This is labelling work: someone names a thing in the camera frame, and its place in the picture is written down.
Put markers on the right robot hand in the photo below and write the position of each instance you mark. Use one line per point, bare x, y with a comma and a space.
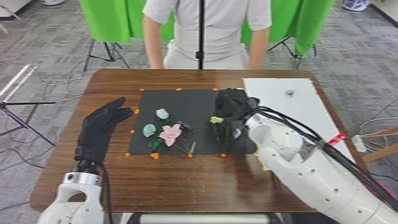
233, 101

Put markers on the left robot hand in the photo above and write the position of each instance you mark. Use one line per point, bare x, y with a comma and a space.
98, 133

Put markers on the yellow flower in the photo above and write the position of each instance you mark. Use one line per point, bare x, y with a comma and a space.
215, 119

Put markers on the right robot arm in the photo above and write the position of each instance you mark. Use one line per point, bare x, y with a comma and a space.
295, 160

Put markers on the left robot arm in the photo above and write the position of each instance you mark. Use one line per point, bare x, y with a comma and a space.
77, 200

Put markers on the dark mat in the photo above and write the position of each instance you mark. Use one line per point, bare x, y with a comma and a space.
188, 106

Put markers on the person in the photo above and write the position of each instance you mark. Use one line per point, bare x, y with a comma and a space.
228, 33

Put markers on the blue flower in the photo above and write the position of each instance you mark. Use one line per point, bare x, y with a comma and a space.
149, 130

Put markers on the green sprig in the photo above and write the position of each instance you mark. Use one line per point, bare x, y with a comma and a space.
155, 144

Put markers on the white flower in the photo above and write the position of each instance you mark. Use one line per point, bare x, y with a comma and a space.
162, 114

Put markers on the pink flower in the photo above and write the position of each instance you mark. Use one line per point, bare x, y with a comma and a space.
171, 134

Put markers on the black tripod stand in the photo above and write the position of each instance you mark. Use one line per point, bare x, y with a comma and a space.
20, 121
109, 53
293, 50

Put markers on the black stand pole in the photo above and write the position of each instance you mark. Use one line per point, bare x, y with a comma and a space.
201, 33

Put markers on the pale grey bar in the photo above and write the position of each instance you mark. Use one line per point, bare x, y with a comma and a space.
201, 219

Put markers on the blue and white vase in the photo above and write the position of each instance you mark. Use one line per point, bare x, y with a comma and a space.
355, 4

